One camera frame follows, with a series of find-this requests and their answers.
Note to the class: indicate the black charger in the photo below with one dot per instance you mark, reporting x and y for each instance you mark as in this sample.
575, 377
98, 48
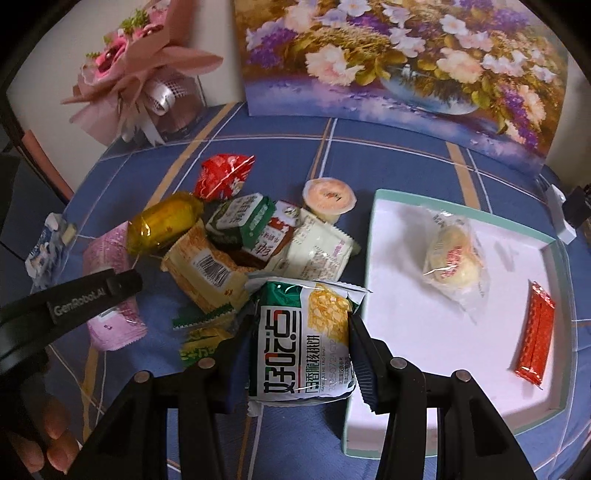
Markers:
577, 207

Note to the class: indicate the red and white snack packet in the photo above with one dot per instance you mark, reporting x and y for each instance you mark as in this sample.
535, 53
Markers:
274, 235

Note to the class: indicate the clear-wrapped round bun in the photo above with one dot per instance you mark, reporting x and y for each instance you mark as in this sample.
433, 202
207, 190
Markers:
455, 263

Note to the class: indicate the pink flower bouquet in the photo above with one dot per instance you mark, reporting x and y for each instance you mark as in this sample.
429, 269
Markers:
134, 60

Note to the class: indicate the blue and white snack packet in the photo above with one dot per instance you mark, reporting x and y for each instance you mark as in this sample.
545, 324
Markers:
46, 249

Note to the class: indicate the peach jelly cup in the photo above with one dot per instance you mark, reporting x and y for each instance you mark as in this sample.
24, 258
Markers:
328, 196

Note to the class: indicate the tan cracker packet with barcode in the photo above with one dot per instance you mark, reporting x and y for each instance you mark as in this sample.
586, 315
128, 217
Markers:
203, 267

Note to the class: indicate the flower painting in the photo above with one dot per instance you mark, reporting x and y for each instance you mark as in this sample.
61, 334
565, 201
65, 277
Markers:
392, 60

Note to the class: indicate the crinkled red snack packet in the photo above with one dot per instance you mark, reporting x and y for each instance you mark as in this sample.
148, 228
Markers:
221, 175

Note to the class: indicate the orange-red stick packet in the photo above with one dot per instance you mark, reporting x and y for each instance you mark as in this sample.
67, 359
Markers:
535, 332

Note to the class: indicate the green and white biscuit packet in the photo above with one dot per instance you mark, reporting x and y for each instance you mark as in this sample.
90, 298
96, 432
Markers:
238, 219

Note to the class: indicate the person's left hand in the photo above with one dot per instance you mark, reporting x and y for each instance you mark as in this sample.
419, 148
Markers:
60, 434

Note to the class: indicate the white tray with teal rim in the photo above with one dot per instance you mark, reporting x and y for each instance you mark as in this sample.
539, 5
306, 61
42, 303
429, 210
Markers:
415, 323

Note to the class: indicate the pink snack packet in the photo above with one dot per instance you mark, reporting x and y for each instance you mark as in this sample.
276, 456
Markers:
108, 249

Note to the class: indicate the small green zigzag-edged packet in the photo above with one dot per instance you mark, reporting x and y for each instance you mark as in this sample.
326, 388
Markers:
203, 318

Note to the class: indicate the golden yellow snack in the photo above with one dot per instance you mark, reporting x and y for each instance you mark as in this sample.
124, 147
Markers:
161, 224

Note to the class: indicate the yellow green corn snack packet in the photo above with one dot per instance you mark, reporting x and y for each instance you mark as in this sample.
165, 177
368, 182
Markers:
201, 346

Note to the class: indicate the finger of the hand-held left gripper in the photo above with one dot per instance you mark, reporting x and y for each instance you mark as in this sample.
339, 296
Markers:
78, 304

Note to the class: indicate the green yellow walnut cake packet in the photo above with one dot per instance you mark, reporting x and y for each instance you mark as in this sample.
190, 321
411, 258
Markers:
300, 332

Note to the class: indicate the white power strip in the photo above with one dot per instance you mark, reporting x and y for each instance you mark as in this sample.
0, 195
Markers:
561, 230

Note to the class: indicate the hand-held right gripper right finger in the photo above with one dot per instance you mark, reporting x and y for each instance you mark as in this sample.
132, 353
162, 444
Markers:
367, 369

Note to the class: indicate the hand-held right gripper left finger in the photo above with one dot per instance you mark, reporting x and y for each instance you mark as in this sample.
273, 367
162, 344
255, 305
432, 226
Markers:
235, 378

